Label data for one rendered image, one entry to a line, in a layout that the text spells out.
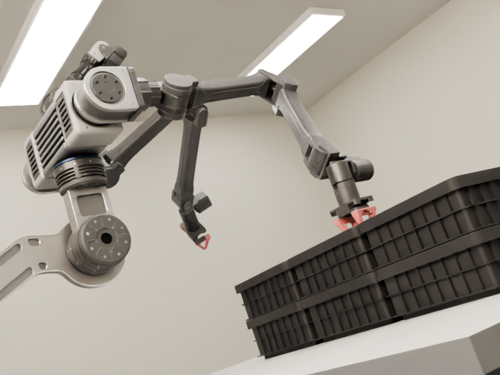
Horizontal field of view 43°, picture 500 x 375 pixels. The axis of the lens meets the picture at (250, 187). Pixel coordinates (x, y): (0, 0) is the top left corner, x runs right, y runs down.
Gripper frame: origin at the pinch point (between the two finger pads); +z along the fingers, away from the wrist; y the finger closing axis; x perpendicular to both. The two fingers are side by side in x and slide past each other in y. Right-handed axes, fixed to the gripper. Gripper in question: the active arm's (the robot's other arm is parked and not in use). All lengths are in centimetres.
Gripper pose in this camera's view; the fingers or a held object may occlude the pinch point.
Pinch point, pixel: (363, 238)
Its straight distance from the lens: 157.1
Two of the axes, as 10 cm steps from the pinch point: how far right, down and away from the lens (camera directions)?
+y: -4.9, 3.5, 8.0
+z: 3.1, 9.3, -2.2
